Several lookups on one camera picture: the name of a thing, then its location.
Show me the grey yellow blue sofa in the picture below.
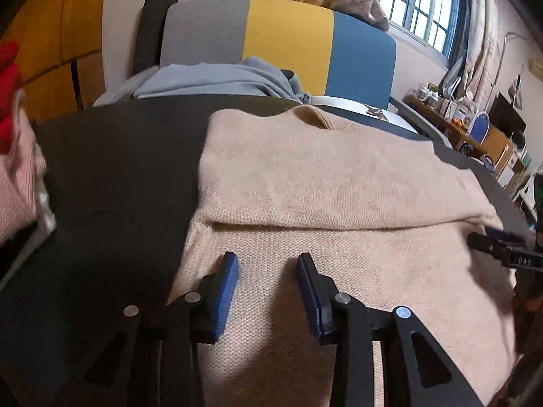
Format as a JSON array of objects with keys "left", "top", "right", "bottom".
[{"left": 160, "top": 0, "right": 449, "bottom": 144}]

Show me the wooden side table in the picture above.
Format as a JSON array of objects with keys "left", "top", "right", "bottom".
[{"left": 403, "top": 95, "right": 513, "bottom": 176}]

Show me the red garment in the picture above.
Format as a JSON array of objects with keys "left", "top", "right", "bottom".
[{"left": 0, "top": 41, "right": 22, "bottom": 154}]

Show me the blue round chair back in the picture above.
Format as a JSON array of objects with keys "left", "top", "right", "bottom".
[{"left": 468, "top": 111, "right": 490, "bottom": 143}]

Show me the window with blue grille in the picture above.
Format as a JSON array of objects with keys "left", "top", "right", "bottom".
[{"left": 377, "top": 0, "right": 466, "bottom": 58}]

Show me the wooden wardrobe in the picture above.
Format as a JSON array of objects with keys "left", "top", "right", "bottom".
[{"left": 2, "top": 0, "right": 105, "bottom": 122}]

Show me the pink knit garment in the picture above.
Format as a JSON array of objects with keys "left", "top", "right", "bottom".
[{"left": 1, "top": 89, "right": 46, "bottom": 244}]

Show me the light blue garment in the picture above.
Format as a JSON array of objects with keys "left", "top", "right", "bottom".
[{"left": 94, "top": 56, "right": 311, "bottom": 106}]

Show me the black rolled mat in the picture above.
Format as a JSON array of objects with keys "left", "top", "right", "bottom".
[{"left": 132, "top": 0, "right": 177, "bottom": 75}]

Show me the beige knit sweater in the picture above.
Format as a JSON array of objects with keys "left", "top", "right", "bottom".
[{"left": 171, "top": 106, "right": 516, "bottom": 406}]

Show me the white printed cushion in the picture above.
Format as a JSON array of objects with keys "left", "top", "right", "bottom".
[{"left": 309, "top": 96, "right": 418, "bottom": 134}]

